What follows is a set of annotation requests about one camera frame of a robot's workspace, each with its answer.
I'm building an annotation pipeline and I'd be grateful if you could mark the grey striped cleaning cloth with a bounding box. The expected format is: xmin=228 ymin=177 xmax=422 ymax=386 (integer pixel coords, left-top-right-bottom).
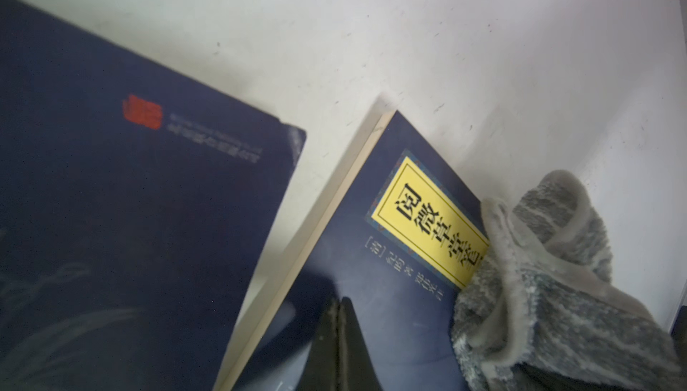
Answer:
xmin=451 ymin=170 xmax=686 ymax=390

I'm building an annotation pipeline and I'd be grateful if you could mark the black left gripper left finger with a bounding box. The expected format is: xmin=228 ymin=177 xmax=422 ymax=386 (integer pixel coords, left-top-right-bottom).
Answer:
xmin=296 ymin=298 xmax=339 ymax=391

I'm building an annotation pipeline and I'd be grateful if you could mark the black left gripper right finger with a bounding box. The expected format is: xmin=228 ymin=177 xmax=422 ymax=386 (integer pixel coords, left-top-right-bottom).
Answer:
xmin=337 ymin=297 xmax=382 ymax=391

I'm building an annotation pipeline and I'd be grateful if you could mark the blue book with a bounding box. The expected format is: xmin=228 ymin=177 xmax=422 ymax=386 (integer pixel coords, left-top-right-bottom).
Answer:
xmin=1 ymin=0 xmax=307 ymax=390
xmin=219 ymin=111 xmax=488 ymax=390

